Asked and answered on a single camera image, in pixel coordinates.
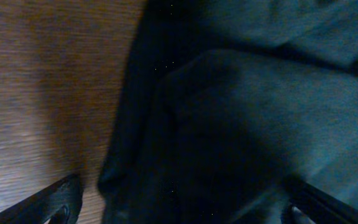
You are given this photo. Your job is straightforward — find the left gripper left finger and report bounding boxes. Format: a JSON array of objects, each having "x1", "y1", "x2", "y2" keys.
[{"x1": 0, "y1": 174, "x2": 83, "y2": 224}]

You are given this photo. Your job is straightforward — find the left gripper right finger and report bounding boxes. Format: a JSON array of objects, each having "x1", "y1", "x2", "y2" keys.
[{"x1": 281, "y1": 177, "x2": 358, "y2": 224}]

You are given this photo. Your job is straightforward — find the black jeans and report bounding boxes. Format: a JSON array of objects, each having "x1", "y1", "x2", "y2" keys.
[{"x1": 98, "y1": 0, "x2": 358, "y2": 223}]

